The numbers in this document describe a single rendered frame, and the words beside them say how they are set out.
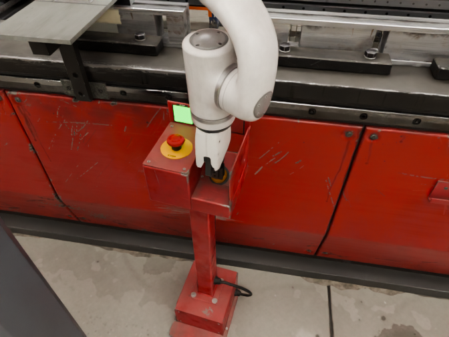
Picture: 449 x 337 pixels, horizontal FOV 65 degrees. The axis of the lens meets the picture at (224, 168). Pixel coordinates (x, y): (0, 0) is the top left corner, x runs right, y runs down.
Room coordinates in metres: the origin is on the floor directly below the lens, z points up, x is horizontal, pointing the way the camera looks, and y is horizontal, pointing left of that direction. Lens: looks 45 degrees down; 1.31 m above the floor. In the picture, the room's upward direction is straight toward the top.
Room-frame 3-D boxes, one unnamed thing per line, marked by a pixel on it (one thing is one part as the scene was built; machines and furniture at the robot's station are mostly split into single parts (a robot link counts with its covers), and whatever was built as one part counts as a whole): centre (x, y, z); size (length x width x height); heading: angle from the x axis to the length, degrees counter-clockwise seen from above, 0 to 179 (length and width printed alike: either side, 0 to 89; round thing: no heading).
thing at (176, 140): (0.60, 0.11, 0.79); 0.04 x 0.04 x 0.04
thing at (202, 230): (0.59, 0.06, 0.39); 0.05 x 0.05 x 0.54; 73
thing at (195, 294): (0.59, 0.06, 0.13); 0.10 x 0.10 x 0.01; 73
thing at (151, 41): (0.89, 0.31, 0.89); 0.30 x 0.05 x 0.03; 80
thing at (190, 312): (0.57, 0.07, 0.06); 0.25 x 0.20 x 0.12; 163
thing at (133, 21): (0.95, 0.29, 0.92); 0.39 x 0.06 x 0.10; 80
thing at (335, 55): (0.80, -0.24, 0.89); 0.30 x 0.05 x 0.03; 80
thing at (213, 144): (0.55, 0.02, 0.86); 0.10 x 0.07 x 0.11; 163
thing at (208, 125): (0.55, 0.02, 0.92); 0.09 x 0.08 x 0.03; 163
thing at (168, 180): (0.59, 0.06, 0.75); 0.20 x 0.16 x 0.18; 73
